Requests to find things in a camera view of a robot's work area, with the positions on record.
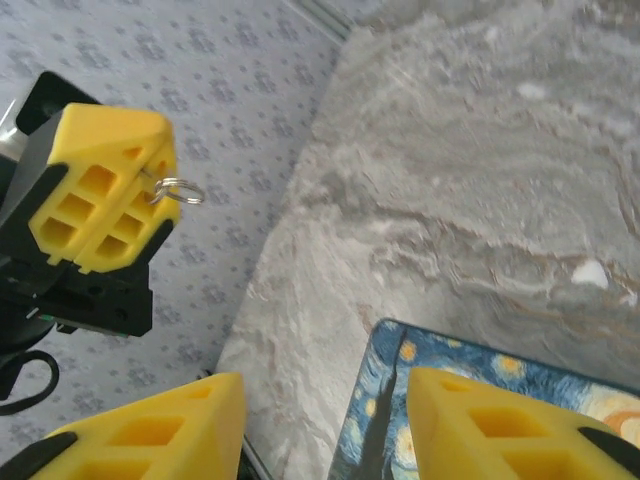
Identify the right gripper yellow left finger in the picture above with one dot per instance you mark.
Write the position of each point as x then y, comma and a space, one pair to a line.
150, 440

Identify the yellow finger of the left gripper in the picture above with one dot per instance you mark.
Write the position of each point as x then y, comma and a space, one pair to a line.
142, 235
100, 135

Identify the blue starry night box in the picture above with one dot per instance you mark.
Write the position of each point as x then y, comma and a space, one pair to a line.
380, 400

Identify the aluminium corner frame post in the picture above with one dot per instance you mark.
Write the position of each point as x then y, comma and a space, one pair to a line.
325, 17

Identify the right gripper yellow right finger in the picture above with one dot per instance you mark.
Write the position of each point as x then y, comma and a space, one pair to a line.
500, 440

